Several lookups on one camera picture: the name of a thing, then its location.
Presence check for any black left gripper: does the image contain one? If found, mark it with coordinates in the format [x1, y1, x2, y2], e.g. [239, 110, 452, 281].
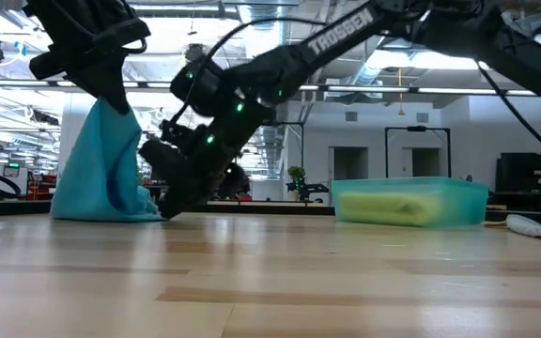
[28, 21, 131, 115]

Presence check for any translucent green plastic bin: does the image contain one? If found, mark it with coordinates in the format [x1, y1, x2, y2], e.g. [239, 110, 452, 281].
[330, 177, 490, 230]

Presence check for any yellow hanging cord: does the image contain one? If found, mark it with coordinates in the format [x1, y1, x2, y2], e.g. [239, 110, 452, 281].
[395, 68, 404, 116]

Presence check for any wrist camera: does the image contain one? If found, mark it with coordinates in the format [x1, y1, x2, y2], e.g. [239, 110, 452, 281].
[160, 119, 206, 151]
[105, 18, 152, 55]

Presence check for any blue microfiber towel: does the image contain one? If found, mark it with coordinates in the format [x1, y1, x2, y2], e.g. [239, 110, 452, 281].
[49, 97, 166, 223]

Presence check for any black equipment rack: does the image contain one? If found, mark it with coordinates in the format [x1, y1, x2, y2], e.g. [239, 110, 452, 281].
[495, 151, 541, 212]

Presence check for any small potted plant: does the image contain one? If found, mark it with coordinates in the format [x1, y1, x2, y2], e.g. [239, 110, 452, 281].
[287, 165, 307, 189]

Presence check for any black beam with light strips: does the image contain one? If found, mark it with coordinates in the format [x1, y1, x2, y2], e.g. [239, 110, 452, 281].
[0, 78, 537, 98]

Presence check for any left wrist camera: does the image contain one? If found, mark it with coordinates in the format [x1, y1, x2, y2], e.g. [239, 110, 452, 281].
[105, 18, 152, 55]

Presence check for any yellow microfiber towel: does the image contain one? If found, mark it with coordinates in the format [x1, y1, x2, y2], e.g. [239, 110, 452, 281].
[338, 191, 442, 227]

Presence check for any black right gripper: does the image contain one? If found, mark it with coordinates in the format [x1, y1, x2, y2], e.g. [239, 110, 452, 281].
[138, 98, 274, 220]

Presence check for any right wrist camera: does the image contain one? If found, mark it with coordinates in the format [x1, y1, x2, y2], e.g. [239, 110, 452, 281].
[160, 119, 206, 151]

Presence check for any grey waffle-weave towel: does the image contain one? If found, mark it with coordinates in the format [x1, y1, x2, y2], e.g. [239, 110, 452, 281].
[504, 214, 541, 244]

